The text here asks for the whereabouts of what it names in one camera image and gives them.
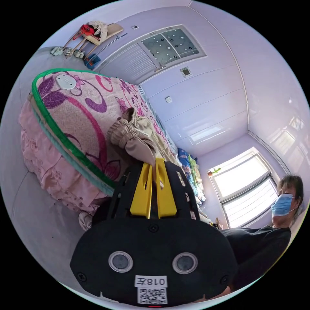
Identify pile of colourful bedding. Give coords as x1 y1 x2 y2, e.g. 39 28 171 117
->
177 148 207 215

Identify beige chair with clothes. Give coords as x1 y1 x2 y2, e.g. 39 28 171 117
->
64 20 124 61

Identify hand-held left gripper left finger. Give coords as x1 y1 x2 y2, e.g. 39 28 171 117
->
129 162 153 219

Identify bed with pink floral sheet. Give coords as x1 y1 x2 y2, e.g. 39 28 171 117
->
19 68 207 231

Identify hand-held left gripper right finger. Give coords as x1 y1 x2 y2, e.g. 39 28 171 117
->
155 158 178 219

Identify blue dustpan with long handle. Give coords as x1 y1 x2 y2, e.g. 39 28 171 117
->
84 33 129 67

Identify yellow long pants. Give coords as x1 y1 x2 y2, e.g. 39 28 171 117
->
106 107 181 175

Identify white door with dotted glass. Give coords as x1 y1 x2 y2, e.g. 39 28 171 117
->
96 24 207 86

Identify window with white blind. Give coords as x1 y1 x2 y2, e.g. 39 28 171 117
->
208 146 279 229

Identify person's body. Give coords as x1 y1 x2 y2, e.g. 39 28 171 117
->
222 174 306 292

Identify white controller on cord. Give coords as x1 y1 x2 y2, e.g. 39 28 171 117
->
55 74 78 91

